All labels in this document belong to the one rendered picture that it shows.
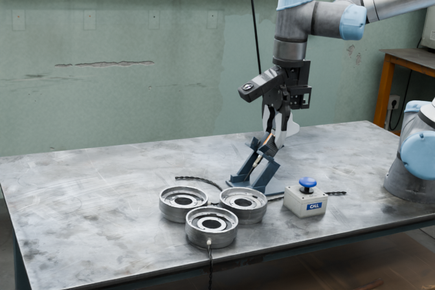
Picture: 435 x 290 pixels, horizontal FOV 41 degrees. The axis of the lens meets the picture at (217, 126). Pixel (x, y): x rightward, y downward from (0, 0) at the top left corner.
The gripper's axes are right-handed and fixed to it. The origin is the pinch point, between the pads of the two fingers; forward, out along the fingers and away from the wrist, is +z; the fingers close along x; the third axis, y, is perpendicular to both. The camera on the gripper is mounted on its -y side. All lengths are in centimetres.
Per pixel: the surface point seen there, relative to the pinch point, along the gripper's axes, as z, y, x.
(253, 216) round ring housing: 9.6, -13.4, -16.1
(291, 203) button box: 10.1, -1.6, -13.0
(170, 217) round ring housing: 10.9, -29.0, -8.4
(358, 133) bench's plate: 12, 50, 24
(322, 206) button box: 10.0, 4.0, -16.8
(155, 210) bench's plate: 11.9, -30.1, -2.8
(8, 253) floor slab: 92, -46, 120
